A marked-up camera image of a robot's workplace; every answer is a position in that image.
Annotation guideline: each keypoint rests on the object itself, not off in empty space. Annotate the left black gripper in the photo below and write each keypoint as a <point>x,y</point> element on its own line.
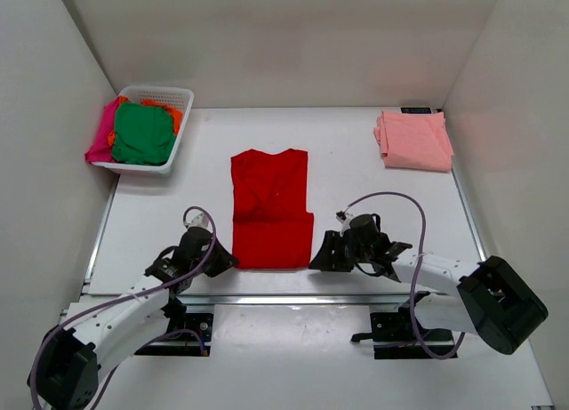
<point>225,261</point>

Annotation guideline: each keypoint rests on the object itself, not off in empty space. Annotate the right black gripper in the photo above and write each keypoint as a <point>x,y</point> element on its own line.
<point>327,260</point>

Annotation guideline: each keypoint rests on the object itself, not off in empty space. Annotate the red t shirt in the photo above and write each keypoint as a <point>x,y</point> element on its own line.
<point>272,227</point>

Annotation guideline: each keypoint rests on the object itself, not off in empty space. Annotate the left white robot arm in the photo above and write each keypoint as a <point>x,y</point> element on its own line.
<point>76,355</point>

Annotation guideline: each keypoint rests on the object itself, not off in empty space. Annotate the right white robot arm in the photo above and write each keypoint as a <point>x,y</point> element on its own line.
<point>487,299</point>

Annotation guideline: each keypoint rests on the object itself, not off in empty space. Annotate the folded pink t shirt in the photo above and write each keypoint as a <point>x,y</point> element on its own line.
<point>414,141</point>

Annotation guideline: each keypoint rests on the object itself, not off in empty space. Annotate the green t shirt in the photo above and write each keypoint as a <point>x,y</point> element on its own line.
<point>142,135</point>

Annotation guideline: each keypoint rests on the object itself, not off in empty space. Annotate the orange t shirt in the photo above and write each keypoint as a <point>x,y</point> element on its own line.
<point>175,115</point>

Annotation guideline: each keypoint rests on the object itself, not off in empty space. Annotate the magenta t shirt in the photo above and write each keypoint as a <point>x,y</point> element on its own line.
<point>100,150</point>

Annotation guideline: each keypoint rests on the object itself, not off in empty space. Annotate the white plastic basket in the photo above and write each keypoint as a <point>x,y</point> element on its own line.
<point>180,99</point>

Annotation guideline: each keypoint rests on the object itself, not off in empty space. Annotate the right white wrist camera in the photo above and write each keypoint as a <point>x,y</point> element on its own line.
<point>344,218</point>

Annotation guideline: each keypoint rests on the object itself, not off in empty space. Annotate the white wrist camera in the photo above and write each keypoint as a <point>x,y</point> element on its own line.
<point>344,218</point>
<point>199,221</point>

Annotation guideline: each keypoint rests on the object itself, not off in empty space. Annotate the aluminium table rail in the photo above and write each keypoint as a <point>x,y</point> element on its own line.
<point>293,299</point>

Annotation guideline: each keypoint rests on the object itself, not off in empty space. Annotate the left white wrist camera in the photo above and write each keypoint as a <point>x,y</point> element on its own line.
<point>199,221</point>

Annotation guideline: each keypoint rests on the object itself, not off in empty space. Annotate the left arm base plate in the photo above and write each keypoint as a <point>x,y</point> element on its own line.
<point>188,335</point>

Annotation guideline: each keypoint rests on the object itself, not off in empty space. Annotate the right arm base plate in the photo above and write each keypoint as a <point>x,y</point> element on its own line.
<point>392,336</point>

